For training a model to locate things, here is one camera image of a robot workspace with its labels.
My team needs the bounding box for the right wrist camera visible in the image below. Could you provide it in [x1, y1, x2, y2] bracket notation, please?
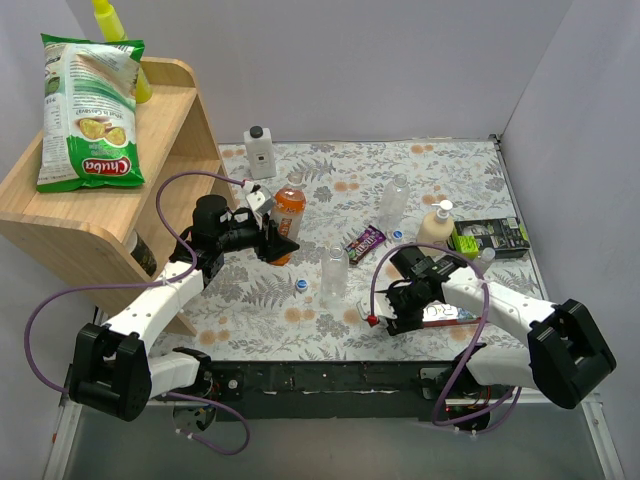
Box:
[356, 293, 396, 327]

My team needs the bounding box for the orange soda bottle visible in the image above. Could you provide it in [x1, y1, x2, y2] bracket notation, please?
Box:
[271, 172, 306, 240]

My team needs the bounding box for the floral table mat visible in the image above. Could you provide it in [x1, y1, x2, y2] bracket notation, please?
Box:
[94, 139, 561, 362]

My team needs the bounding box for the clear bottle far right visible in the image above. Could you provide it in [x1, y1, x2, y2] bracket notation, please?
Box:
[376, 174, 410, 235]

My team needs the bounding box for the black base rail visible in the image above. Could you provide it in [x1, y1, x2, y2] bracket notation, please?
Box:
[164, 357, 516, 426]

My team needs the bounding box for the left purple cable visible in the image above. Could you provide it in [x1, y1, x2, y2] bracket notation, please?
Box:
[27, 170, 251, 456]

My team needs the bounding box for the black green box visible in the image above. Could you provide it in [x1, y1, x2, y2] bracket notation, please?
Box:
[453, 217, 530, 259]

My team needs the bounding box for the aluminium frame rail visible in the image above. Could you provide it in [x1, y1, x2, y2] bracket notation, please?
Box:
[492, 362, 626, 480]

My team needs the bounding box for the white square bottle black cap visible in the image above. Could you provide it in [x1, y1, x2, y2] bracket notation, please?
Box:
[244, 125, 277, 180]

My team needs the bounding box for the clear bottle near centre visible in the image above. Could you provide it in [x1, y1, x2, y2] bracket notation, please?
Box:
[321, 245, 349, 302]

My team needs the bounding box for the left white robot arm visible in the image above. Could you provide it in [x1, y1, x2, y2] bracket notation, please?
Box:
[69, 192, 299, 421]

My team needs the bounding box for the clear bottle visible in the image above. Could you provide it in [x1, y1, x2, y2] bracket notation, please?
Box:
[321, 245, 349, 302]
[376, 174, 410, 235]

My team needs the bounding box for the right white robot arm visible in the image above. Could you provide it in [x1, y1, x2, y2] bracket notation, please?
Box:
[367, 243, 617, 409]

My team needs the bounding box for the blue white bottle cap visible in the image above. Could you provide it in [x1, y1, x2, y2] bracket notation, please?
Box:
[296, 279, 308, 292]

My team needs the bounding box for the wooden shelf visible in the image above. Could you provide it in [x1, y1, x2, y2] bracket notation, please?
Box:
[1, 57, 237, 315]

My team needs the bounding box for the yellow spray bottle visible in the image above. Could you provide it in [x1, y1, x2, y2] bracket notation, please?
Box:
[91, 0, 153, 105]

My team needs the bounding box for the cream lotion pump bottle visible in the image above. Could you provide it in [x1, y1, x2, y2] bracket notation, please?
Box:
[416, 200, 454, 246]

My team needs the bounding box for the green chips bag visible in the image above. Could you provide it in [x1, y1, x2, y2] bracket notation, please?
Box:
[36, 34, 145, 193]

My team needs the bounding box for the dark jar under shelf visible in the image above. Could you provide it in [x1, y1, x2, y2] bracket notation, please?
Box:
[124, 230, 157, 277]

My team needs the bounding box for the green small box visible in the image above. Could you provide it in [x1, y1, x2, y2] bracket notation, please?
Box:
[448, 231, 480, 259]

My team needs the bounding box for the purple candy bar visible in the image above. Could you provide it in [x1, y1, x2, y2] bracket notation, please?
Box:
[345, 225, 386, 265]

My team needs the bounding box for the red white toothpaste box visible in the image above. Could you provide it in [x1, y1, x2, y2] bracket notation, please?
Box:
[422, 303, 478, 328]

